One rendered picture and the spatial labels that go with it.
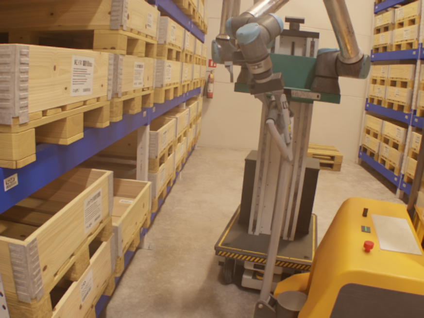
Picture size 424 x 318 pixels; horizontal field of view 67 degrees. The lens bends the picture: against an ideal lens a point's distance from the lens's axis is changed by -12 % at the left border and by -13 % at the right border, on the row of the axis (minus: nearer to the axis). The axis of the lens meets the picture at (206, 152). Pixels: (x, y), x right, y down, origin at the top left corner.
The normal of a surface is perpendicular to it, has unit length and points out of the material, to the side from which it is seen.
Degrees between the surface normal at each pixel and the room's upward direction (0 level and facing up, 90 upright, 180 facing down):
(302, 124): 90
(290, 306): 0
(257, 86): 118
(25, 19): 90
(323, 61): 90
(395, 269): 0
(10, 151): 90
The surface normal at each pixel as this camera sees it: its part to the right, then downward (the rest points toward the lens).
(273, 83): -0.27, 0.64
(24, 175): 0.99, 0.09
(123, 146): -0.09, 0.22
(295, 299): 0.07, -0.97
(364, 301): -0.37, 0.18
